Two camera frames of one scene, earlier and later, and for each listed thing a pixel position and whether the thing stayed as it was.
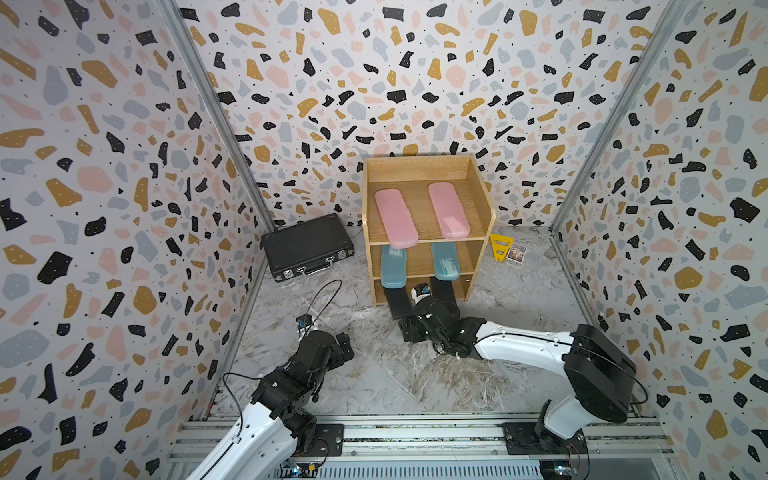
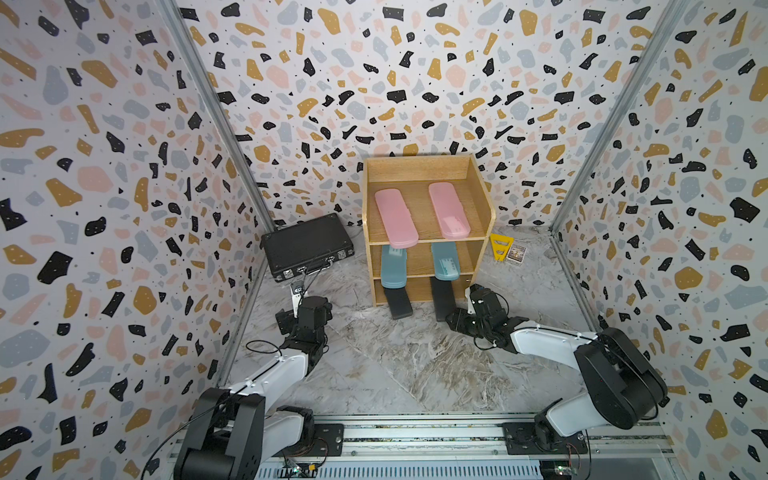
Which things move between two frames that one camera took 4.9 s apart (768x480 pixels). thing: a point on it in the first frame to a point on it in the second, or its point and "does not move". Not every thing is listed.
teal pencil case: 393,267 does not move
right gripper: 409,327 to 456,318
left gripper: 337,356 to 285,322
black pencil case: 399,302 does not move
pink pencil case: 396,218 does not move
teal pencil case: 446,261 does not move
